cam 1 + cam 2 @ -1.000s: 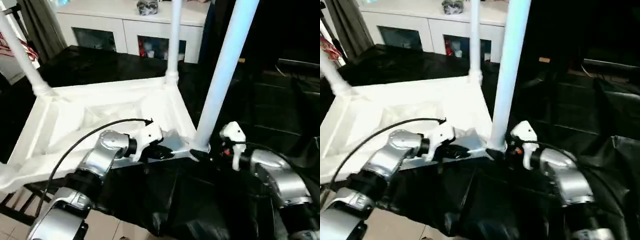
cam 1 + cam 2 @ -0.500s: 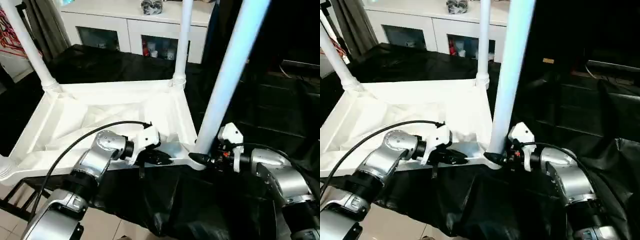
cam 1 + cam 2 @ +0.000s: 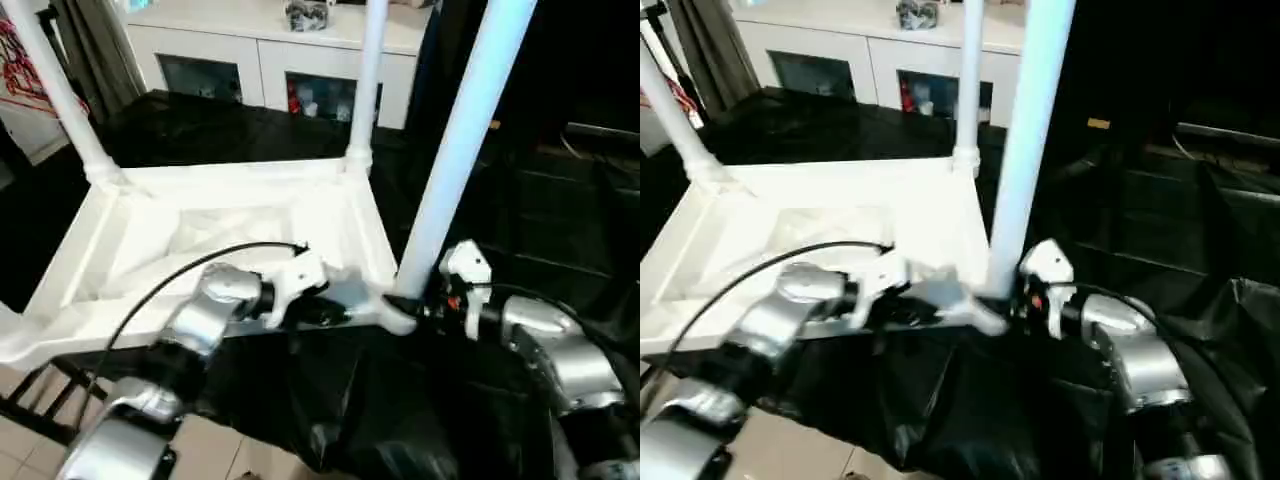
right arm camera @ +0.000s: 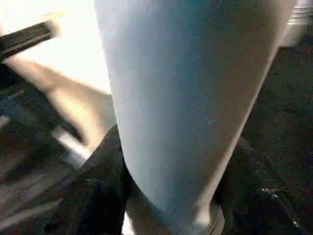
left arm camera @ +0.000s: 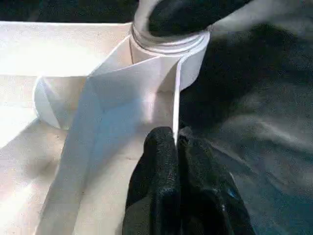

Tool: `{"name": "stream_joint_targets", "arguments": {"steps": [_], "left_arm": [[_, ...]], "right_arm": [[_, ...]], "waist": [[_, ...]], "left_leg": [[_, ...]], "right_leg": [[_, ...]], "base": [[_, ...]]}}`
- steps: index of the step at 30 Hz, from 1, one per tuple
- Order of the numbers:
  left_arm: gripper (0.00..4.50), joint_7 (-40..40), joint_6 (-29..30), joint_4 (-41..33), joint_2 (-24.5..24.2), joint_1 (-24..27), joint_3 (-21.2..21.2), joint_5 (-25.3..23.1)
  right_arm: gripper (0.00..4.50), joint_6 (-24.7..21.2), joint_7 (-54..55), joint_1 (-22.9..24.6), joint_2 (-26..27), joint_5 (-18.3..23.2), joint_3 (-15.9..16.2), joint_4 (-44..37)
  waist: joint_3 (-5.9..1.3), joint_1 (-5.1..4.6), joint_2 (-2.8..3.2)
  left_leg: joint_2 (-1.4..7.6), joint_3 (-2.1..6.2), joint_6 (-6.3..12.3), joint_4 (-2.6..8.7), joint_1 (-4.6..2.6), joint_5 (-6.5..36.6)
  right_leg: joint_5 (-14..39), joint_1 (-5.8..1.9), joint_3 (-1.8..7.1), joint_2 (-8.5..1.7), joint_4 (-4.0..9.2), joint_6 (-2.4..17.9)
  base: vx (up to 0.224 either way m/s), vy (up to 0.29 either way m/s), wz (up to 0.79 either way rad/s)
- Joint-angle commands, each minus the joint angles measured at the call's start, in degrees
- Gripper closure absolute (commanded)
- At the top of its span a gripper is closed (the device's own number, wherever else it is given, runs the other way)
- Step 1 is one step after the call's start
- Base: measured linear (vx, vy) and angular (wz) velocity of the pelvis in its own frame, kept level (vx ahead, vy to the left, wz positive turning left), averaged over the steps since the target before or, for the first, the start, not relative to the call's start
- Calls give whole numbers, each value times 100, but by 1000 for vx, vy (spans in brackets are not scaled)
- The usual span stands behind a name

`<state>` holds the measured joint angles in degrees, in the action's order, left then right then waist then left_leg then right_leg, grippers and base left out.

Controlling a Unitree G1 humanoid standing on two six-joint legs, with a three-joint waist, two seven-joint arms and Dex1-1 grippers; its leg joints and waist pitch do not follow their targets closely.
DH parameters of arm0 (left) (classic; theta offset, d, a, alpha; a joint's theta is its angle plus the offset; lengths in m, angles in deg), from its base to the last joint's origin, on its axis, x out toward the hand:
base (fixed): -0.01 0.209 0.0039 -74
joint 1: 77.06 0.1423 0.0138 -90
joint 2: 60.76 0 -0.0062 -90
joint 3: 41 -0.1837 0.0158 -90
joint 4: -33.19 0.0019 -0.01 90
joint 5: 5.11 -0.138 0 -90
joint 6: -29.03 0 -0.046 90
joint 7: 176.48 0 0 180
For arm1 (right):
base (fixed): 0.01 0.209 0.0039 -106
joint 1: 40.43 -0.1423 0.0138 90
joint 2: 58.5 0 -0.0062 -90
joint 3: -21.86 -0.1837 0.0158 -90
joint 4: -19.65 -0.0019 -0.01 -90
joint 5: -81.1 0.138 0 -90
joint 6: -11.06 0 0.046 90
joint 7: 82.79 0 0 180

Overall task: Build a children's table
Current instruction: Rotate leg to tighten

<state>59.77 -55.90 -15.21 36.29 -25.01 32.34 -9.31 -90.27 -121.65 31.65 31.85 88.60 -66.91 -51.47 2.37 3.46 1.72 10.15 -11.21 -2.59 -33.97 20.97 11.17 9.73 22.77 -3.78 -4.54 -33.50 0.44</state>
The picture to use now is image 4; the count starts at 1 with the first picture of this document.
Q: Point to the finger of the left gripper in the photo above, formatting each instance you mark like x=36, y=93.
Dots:
x=24, y=40

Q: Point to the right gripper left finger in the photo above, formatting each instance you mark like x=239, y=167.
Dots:
x=97, y=193

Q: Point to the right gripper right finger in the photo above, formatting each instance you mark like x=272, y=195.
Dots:
x=256, y=205

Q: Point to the white plastic table top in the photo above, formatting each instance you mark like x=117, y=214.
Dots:
x=73, y=49

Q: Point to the white plastic table leg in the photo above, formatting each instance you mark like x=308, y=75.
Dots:
x=183, y=98

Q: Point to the black mat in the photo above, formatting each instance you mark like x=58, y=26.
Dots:
x=281, y=122

